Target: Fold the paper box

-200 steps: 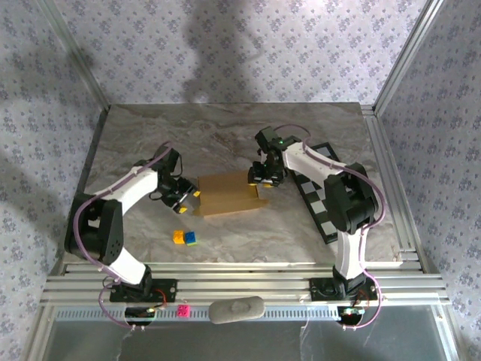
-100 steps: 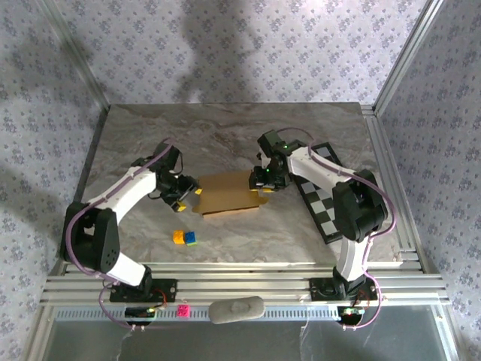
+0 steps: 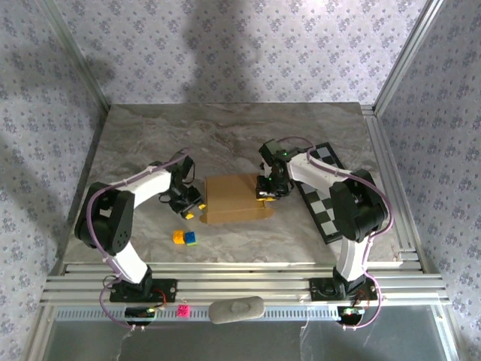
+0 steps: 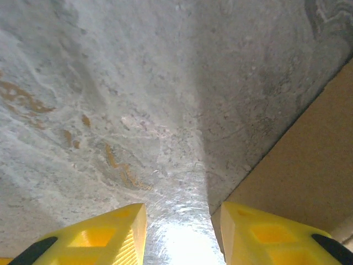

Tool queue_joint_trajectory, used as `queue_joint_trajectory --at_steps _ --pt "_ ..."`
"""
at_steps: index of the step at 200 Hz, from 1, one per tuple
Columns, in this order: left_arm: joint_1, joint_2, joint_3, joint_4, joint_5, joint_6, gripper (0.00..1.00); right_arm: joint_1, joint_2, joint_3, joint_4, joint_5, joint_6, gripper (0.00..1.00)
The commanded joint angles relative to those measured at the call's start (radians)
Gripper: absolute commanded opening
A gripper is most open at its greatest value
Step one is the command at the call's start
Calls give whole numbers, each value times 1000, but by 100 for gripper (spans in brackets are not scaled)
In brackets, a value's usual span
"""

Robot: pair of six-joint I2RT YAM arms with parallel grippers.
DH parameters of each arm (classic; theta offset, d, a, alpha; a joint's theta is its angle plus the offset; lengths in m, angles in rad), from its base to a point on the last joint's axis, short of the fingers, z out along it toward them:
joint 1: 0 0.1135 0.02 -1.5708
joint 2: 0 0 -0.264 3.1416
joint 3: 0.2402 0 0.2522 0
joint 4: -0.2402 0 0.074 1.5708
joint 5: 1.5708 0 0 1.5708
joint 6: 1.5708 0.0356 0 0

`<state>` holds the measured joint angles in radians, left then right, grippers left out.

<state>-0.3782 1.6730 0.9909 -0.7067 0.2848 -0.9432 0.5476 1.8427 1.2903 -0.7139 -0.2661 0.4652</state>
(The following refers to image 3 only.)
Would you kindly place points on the brown cardboard paper box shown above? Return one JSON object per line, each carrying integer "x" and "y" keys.
{"x": 229, "y": 199}

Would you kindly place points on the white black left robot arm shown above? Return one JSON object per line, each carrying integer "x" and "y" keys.
{"x": 129, "y": 263}

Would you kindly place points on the blue green toy brick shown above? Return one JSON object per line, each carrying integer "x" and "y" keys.
{"x": 191, "y": 238}

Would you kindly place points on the orange toy brick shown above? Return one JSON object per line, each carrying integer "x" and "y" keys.
{"x": 178, "y": 237}

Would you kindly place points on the black grey checkerboard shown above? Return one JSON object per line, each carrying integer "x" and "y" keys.
{"x": 319, "y": 210}

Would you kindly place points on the pink toy brick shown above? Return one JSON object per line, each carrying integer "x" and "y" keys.
{"x": 184, "y": 311}

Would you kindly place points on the grey oval stone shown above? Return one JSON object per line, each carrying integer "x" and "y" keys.
{"x": 236, "y": 309}

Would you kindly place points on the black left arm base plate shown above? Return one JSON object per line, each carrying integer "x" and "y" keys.
{"x": 165, "y": 289}

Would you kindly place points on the aluminium frame rails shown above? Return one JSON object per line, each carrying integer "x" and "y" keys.
{"x": 240, "y": 280}

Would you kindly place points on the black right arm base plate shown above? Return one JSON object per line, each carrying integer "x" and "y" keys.
{"x": 319, "y": 289}

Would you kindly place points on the aluminium side rail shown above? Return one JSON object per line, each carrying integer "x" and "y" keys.
{"x": 98, "y": 128}
{"x": 383, "y": 150}

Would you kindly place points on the aluminium corner post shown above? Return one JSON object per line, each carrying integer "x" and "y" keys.
{"x": 407, "y": 52}
{"x": 77, "y": 52}

